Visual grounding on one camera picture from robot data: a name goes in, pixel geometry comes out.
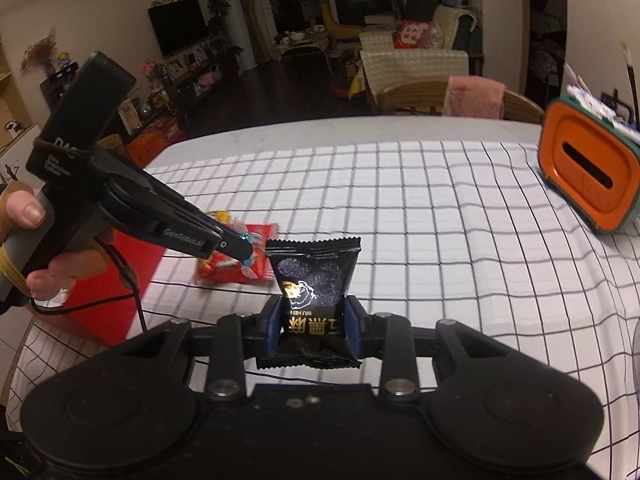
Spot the pink towel on chair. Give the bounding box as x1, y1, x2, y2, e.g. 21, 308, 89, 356
442, 76, 506, 119

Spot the orange tissue box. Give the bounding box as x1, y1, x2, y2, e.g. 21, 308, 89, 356
538, 98, 639, 233

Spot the person left hand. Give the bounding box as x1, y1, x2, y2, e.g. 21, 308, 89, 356
1, 182, 114, 311

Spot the blue candy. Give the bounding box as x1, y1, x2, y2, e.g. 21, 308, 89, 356
240, 232, 265, 268

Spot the cream woven sofa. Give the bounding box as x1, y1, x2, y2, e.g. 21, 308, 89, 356
359, 30, 469, 98

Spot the red storage box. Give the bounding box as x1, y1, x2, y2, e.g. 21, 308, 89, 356
58, 231, 165, 347

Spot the black wall television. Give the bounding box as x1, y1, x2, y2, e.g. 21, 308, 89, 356
148, 0, 208, 58

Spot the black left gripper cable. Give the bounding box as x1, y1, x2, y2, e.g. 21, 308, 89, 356
29, 238, 149, 334

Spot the black starry snack packet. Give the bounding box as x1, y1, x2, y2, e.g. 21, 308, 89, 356
256, 237, 361, 370

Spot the red checkered snack bag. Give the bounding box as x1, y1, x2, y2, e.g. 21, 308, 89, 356
195, 220, 279, 284

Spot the yellow snack packet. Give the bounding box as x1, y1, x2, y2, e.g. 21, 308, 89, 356
205, 210, 244, 228

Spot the red printed cushion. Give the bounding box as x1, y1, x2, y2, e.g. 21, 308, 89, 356
393, 20, 432, 50

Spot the white grid tablecloth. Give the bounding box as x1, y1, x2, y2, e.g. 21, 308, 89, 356
4, 140, 640, 478

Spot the wooden chair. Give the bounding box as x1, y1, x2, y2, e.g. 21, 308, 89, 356
376, 76, 544, 125

